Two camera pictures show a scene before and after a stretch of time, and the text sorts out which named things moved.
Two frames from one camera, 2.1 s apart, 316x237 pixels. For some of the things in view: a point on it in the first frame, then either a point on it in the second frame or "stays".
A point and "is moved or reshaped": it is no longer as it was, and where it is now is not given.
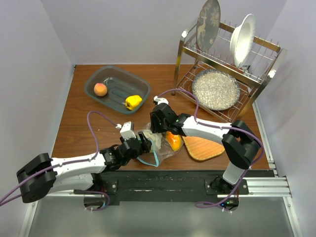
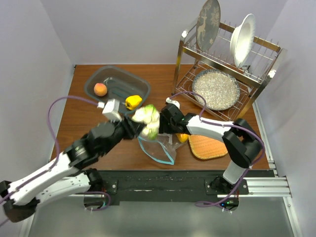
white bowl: (242, 40) stays
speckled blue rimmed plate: (216, 90) stays
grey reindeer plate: (208, 24) stays
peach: (100, 89) stays
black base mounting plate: (166, 186) stays
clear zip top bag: (160, 149) is moved or reshaped
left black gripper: (145, 144) -> (133, 128)
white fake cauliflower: (156, 138) -> (149, 115)
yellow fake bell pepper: (133, 101) stays
